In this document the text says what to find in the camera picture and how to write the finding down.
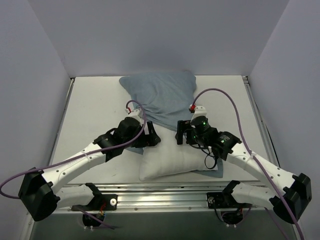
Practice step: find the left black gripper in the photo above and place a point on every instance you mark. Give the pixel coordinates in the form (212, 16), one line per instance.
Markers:
(149, 135)

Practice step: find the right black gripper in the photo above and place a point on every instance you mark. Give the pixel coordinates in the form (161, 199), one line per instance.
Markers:
(183, 133)

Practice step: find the white pillow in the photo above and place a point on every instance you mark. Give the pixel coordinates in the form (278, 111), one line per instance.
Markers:
(167, 158)

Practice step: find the striped blue beige pillowcase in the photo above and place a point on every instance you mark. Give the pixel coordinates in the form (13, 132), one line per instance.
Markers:
(165, 97)

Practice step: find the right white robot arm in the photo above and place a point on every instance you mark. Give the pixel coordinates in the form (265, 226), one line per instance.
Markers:
(285, 193)

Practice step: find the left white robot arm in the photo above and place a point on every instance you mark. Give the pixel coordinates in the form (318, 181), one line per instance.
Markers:
(44, 191)

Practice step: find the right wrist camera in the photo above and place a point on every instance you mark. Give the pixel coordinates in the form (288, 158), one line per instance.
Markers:
(197, 111)

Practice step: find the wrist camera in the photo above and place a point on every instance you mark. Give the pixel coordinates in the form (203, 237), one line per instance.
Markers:
(197, 111)
(136, 114)

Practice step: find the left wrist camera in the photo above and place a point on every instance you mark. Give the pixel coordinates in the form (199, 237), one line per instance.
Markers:
(136, 114)

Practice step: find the aluminium rail frame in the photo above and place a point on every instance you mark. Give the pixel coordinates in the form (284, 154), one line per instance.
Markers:
(98, 102)

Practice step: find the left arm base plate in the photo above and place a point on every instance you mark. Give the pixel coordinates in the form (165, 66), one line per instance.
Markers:
(104, 202)

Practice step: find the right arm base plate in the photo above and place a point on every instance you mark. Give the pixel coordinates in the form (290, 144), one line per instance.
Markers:
(218, 201)

